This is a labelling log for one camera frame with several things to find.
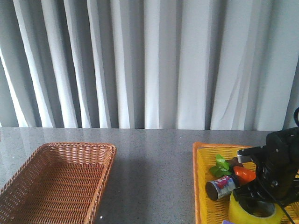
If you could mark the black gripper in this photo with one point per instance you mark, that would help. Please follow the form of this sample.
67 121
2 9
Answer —
277 164

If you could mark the yellow packing tape roll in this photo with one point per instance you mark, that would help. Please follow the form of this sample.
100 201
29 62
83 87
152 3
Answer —
263 213

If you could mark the orange toy carrot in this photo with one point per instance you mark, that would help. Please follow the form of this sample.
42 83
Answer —
244 175

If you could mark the brown toy animal figure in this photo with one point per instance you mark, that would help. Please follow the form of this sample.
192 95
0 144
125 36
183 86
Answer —
234 162

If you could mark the green toy leafy vegetable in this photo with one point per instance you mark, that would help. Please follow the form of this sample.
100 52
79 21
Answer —
221 168

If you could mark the small labelled black-lid jar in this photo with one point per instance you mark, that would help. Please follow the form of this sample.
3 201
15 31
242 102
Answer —
221 187

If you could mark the purple flat item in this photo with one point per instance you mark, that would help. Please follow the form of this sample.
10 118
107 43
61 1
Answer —
226 222

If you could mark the yellow orange plastic basket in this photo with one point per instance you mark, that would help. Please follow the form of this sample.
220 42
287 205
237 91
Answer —
214 212

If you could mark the grey white pleated curtain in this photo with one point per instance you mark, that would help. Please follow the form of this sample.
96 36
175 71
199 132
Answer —
153 64

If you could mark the brown wicker basket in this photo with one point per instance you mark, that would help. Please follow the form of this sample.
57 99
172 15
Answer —
60 183

